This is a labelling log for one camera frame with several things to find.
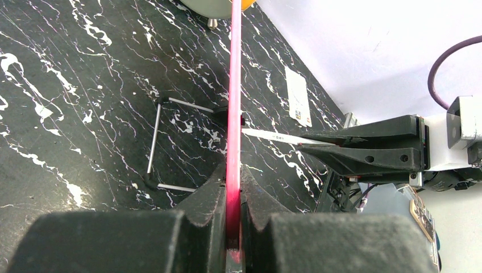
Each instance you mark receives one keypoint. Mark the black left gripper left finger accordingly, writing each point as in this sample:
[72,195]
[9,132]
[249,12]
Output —
[187,238]

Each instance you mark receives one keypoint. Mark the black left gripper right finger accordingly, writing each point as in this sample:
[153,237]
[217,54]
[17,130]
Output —
[275,239]

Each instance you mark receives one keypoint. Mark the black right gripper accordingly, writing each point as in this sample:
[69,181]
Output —
[448,158]

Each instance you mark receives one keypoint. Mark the pink-framed whiteboard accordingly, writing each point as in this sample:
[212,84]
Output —
[233,244]

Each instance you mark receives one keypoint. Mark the red whiteboard marker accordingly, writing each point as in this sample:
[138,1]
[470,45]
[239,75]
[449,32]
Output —
[285,138]

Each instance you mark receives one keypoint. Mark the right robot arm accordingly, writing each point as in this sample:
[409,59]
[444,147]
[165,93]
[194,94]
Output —
[350,194]

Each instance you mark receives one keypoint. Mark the white printed card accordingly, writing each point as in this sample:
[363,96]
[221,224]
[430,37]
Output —
[298,98]

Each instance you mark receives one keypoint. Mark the white cylinder with orange face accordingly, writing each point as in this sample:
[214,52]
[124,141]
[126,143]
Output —
[213,10]

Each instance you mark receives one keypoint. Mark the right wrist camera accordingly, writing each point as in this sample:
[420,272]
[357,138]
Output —
[464,122]

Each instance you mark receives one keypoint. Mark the metal wire whiteboard stand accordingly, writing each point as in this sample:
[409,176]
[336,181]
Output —
[220,113]

